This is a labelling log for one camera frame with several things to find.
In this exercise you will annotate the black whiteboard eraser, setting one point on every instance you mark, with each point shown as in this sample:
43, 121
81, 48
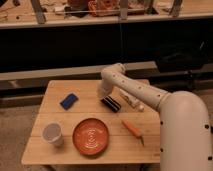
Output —
111, 104

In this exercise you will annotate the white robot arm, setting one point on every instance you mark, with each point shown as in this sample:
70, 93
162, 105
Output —
185, 130

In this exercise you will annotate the white plastic bottle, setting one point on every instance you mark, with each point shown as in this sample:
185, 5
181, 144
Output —
131, 100

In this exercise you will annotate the blue sponge block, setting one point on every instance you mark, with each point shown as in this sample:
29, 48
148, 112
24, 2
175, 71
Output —
68, 101

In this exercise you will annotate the orange round plate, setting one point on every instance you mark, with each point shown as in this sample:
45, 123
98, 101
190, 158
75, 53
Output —
90, 137

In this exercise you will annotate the orange toy carrot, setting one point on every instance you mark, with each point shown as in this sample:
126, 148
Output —
133, 129

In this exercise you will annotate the translucent plastic cup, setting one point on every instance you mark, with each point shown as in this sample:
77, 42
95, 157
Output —
52, 134

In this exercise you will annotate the orange object on shelf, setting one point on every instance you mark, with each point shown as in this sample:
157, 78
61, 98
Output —
99, 8

